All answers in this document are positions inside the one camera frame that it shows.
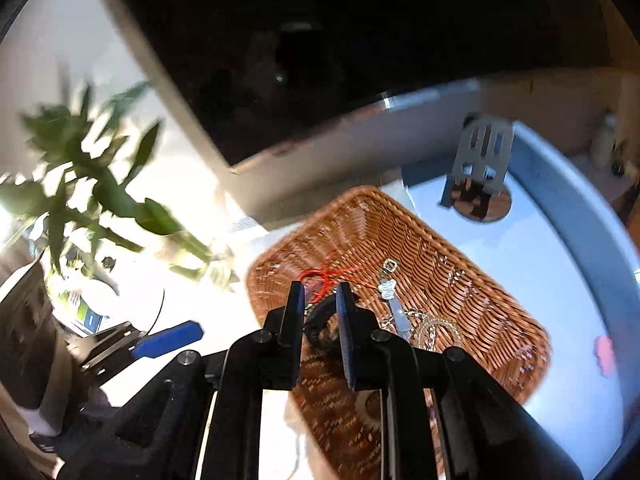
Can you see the dark television screen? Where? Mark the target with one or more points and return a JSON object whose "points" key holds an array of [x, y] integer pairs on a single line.
{"points": [[257, 72]]}

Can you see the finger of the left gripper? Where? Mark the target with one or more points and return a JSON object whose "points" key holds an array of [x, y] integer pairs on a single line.
{"points": [[167, 340]]}

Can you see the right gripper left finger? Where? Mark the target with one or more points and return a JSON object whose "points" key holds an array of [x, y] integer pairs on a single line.
{"points": [[282, 356]]}

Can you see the brown wicker basket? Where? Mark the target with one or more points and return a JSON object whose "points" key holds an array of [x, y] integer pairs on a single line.
{"points": [[447, 299]]}

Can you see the silver hair claw clip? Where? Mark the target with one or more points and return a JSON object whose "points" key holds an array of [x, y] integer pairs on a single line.
{"points": [[387, 290]]}

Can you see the grey metal phone stand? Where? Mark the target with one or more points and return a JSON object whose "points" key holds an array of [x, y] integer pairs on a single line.
{"points": [[475, 185]]}

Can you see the black hair scrunchie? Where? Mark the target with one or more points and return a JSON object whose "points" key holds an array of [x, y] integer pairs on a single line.
{"points": [[322, 340]]}

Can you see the square silver earring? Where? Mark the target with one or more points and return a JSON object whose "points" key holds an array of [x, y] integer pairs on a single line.
{"points": [[388, 268]]}

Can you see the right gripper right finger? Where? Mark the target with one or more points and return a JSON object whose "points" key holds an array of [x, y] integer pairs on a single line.
{"points": [[361, 357]]}

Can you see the glass vase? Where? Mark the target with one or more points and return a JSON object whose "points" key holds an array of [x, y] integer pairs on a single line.
{"points": [[190, 258]]}

